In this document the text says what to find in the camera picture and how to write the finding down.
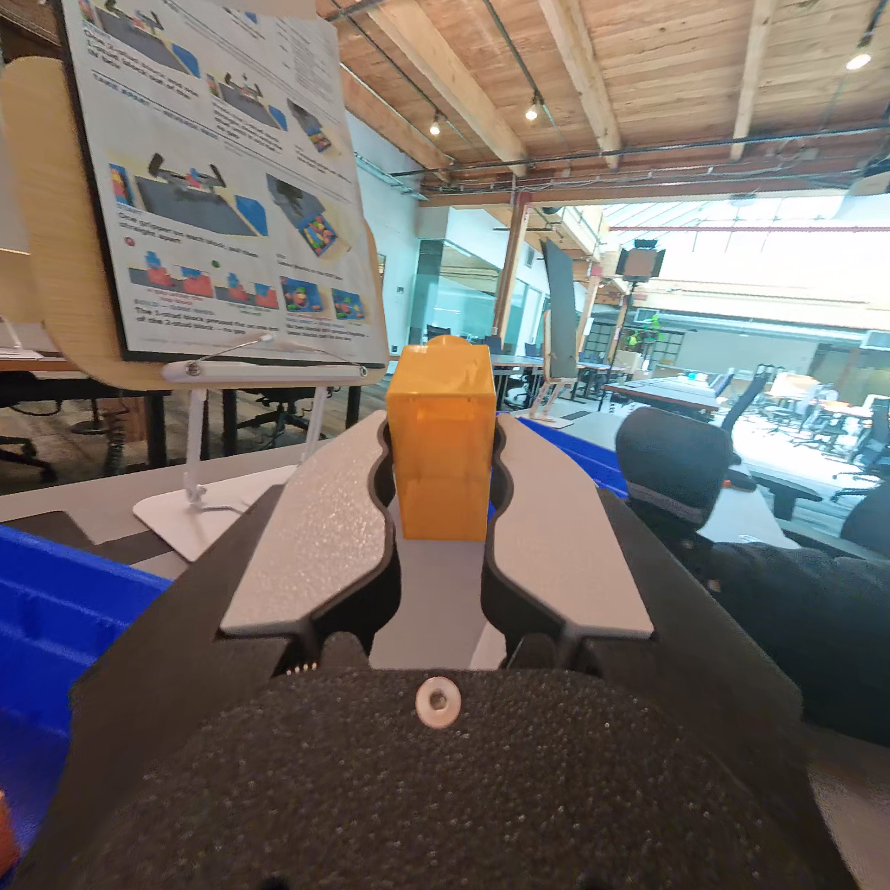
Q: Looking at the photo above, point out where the instruction sheet on white stand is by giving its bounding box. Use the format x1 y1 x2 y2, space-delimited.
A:
0 56 389 563

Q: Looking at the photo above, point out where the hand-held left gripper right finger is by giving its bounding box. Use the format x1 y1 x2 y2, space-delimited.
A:
481 415 655 644

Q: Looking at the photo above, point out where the yellow mega block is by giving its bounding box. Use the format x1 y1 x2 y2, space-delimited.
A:
386 336 498 542

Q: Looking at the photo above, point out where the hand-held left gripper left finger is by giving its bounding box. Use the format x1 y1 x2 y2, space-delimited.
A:
221 410 402 658

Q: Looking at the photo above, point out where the blue bin for built steps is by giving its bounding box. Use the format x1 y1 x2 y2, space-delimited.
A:
518 416 630 502

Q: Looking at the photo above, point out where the printed instruction sheet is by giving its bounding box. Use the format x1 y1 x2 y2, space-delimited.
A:
63 0 389 366

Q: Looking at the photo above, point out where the light grey garment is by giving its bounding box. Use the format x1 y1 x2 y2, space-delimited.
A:
807 723 890 890

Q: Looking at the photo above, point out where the person's right forearm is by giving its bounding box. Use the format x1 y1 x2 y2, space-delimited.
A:
615 407 890 748

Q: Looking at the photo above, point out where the wooden board stand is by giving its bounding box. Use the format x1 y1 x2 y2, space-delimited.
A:
539 309 578 425

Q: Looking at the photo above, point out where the black flag panel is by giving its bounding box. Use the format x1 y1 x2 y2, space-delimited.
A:
542 240 578 359

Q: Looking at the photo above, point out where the blue bin with block pile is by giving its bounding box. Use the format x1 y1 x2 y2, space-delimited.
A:
0 525 175 856

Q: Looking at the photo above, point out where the LED panel light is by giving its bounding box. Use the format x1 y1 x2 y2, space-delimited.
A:
615 240 667 282

